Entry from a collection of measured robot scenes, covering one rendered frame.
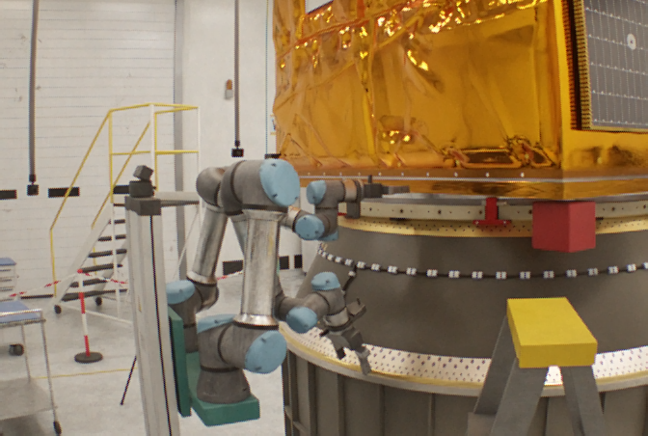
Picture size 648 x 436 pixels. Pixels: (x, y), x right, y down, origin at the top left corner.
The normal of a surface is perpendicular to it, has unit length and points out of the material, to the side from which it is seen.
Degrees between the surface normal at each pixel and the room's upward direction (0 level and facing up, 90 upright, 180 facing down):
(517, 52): 88
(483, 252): 62
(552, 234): 90
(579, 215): 90
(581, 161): 96
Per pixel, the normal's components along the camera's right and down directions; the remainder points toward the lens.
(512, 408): -0.21, -0.02
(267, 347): 0.76, 0.14
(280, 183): 0.78, -0.13
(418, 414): -0.52, 0.04
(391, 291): -0.62, -0.43
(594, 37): 0.47, 0.02
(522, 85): -0.87, 0.04
